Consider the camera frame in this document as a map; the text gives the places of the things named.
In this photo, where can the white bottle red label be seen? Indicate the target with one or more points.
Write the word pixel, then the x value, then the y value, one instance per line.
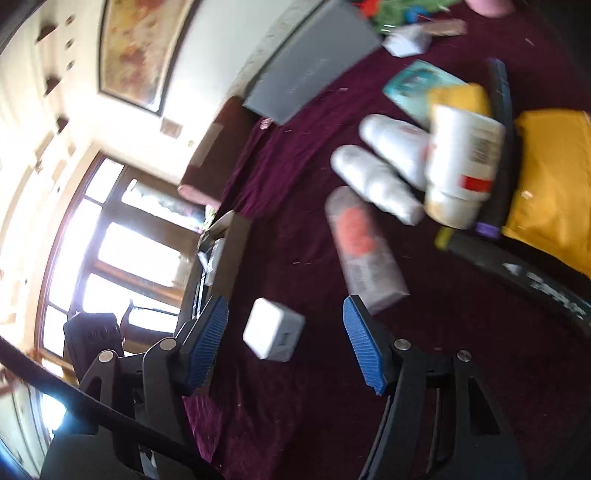
pixel 461 166

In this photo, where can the cardboard tray box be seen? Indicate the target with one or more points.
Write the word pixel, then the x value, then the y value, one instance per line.
pixel 235 230

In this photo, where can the black marker green cap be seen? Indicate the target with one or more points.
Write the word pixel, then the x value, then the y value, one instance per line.
pixel 537 284

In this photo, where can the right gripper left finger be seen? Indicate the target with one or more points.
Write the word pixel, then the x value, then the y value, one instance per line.
pixel 130 422

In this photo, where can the yellow padded envelope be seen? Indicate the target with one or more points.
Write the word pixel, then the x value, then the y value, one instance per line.
pixel 550 209

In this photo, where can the grey shoe box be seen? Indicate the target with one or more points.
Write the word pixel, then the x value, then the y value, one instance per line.
pixel 331 40

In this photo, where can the white spray bottle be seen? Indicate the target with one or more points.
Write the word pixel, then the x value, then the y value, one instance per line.
pixel 375 181

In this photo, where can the white power adapter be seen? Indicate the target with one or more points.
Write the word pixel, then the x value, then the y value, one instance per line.
pixel 272 330

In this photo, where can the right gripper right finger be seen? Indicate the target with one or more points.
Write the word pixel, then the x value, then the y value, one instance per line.
pixel 440 419

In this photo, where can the pink label strip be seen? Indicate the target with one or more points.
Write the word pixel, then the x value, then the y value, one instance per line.
pixel 445 28

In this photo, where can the green cloth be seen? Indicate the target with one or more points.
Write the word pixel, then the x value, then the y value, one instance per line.
pixel 388 15

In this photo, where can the white charger on bed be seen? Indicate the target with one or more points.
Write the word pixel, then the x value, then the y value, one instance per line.
pixel 407 41

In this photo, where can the white lotion bottle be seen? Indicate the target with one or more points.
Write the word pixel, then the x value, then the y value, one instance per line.
pixel 403 145

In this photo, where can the white bottle small label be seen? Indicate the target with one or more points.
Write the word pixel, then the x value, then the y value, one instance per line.
pixel 209 257

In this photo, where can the maroon headboard cushion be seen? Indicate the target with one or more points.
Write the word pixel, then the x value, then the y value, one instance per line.
pixel 217 154

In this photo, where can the clear case orange item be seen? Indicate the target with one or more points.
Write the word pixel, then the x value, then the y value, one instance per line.
pixel 368 264

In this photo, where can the teal tissue pack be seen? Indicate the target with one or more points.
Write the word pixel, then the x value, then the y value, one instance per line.
pixel 409 89

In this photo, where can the black marker purple cap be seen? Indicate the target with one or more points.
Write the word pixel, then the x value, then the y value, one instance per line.
pixel 496 209

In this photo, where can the pink thermos flask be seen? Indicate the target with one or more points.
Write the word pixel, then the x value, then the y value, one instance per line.
pixel 492 8

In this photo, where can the framed painting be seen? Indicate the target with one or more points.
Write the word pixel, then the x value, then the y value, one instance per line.
pixel 139 42

